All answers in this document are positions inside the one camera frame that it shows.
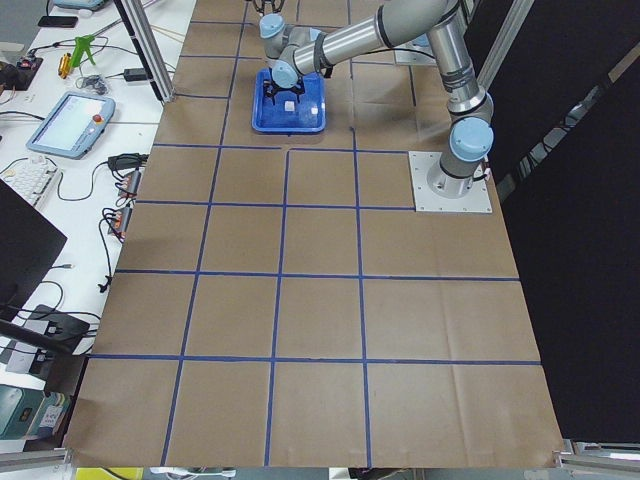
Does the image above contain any black power adapter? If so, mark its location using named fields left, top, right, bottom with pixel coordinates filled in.
left=122, top=68, right=149, bottom=82

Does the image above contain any white keyboard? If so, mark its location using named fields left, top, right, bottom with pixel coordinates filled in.
left=1, top=156, right=61, bottom=209

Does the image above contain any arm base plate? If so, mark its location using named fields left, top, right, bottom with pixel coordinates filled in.
left=394, top=42, right=436, bottom=66
left=408, top=151, right=493, bottom=214

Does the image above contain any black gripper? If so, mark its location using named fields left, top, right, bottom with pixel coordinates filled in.
left=263, top=78, right=306, bottom=106
left=252, top=0, right=285, bottom=13

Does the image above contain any metal reacher grabber tool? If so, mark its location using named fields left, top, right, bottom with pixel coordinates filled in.
left=53, top=20, right=135, bottom=79

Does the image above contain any teach pendant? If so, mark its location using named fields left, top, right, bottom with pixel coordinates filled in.
left=26, top=91, right=116, bottom=159

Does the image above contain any blue plastic tray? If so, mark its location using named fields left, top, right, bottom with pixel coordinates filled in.
left=251, top=68, right=326, bottom=134

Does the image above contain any aluminium frame post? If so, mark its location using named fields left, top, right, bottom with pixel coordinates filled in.
left=114, top=0, right=175, bottom=104

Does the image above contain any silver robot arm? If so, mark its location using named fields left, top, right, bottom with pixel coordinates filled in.
left=254, top=1, right=494, bottom=199

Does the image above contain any black monitor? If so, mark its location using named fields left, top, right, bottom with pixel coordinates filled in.
left=0, top=182, right=67, bottom=321

